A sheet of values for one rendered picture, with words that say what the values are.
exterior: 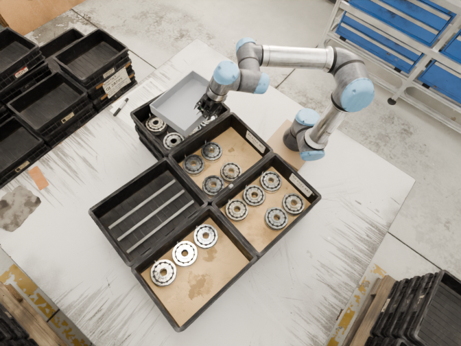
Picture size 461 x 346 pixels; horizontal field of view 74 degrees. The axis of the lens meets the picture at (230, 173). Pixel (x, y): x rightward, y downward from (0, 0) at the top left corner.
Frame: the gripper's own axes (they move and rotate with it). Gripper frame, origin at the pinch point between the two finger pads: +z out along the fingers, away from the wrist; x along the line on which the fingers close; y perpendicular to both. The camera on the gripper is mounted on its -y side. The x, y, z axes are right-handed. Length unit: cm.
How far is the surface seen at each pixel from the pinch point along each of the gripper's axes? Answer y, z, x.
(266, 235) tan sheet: 21, 10, 54
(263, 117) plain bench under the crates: -41, 34, 22
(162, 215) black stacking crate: 41.3, 22.3, 13.9
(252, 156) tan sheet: -8.5, 17.7, 28.9
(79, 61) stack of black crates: -17, 92, -100
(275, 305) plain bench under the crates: 41, 17, 77
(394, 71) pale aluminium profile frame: -181, 57, 84
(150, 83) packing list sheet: -20, 53, -43
